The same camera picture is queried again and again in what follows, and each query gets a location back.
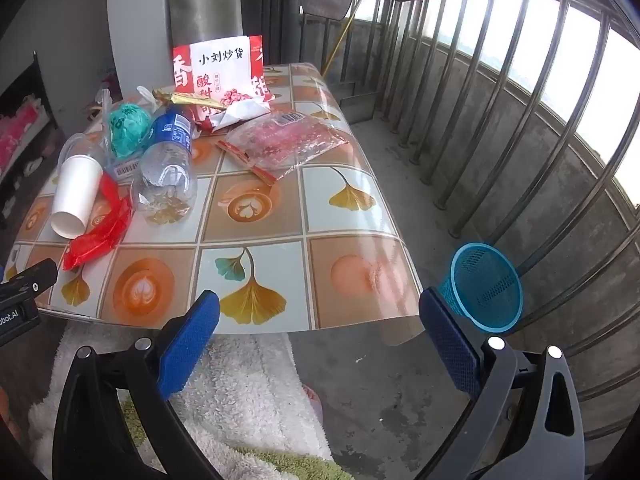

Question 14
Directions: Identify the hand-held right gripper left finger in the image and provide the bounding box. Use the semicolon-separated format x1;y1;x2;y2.
52;290;223;480

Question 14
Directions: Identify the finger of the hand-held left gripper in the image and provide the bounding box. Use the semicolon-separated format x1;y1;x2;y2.
0;258;58;303

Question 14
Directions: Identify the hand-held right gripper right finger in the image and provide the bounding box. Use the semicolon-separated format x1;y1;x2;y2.
415;287;586;480

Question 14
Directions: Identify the blue mesh waste basket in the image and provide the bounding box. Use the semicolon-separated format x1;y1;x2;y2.
437;242;524;334

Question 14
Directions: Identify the red plastic wrapper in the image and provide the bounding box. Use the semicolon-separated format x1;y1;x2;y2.
62;172;135;272

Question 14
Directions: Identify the white paper cup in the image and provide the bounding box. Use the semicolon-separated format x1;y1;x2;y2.
51;154;104;240

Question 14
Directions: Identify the clear plastic cup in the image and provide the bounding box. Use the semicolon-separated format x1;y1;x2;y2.
56;131;110;181

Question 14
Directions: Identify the blue label plastic bottle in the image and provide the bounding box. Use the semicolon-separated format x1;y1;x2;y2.
131;105;199;225

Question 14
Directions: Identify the green plastic bag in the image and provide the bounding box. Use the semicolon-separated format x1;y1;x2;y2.
107;101;153;158

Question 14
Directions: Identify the red stick packet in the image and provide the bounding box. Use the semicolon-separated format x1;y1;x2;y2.
215;139;257;167
247;164;279;187

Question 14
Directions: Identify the clear red printed plastic bag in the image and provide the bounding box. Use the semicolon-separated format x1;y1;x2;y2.
222;111;351;181

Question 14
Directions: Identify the gold foil wrapper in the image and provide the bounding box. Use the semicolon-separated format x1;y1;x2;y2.
150;87;211;108

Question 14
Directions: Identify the white red wrapper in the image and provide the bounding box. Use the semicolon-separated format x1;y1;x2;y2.
192;97;273;133

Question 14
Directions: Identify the red white snack bag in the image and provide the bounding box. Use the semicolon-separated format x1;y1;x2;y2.
171;35;277;111

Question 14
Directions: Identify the white fluffy blanket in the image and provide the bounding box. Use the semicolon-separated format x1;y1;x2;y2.
27;332;351;480

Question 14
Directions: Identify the leaf patterned tablecloth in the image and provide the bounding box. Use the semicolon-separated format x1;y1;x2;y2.
10;62;426;346

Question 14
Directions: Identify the metal balcony railing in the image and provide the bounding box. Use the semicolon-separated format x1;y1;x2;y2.
300;0;640;441

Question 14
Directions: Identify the pink floral blanket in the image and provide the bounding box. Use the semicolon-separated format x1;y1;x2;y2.
0;95;42;173

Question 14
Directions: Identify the white crumpled bag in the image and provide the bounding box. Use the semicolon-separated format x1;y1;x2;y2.
90;67;121;111

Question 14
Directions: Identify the metal dustpan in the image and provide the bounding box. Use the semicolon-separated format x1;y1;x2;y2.
340;80;382;124

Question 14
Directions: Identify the yellow broom stick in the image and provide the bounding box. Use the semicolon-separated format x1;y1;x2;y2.
322;17;354;76

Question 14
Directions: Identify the grey curtain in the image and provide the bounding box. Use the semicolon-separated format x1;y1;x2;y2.
167;0;243;48

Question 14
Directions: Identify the dark ribbed panel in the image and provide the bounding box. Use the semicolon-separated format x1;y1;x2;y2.
240;0;302;68

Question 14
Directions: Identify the grey hanging cloth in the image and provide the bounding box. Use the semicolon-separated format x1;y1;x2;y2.
300;0;360;22

